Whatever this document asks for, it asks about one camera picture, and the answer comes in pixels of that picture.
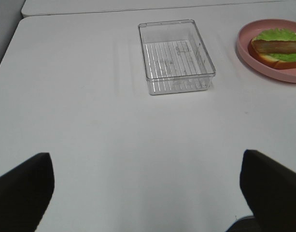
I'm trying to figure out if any left clear plastic tray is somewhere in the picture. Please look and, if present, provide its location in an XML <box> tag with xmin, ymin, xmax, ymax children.
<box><xmin>138</xmin><ymin>19</ymin><xmax>216</xmax><ymax>95</ymax></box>

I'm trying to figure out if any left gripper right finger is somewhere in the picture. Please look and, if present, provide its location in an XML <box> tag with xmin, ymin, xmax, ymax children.
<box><xmin>240</xmin><ymin>150</ymin><xmax>296</xmax><ymax>232</ymax></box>

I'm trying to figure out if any bread slice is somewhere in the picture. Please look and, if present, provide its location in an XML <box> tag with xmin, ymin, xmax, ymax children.
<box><xmin>248</xmin><ymin>38</ymin><xmax>296</xmax><ymax>70</ymax></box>

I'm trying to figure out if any bacon strip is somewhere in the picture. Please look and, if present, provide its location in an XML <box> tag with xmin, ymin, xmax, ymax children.
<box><xmin>252</xmin><ymin>40</ymin><xmax>296</xmax><ymax>54</ymax></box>

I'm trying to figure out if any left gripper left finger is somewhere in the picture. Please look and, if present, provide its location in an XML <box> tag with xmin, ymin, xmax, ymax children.
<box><xmin>0</xmin><ymin>153</ymin><xmax>55</xmax><ymax>232</ymax></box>

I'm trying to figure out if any pink round plate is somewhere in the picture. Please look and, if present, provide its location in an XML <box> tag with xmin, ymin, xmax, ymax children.
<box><xmin>236</xmin><ymin>19</ymin><xmax>296</xmax><ymax>83</ymax></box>

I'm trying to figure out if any green lettuce leaf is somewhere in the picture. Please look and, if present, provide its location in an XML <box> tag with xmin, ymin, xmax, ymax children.
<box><xmin>255</xmin><ymin>28</ymin><xmax>296</xmax><ymax>62</ymax></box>

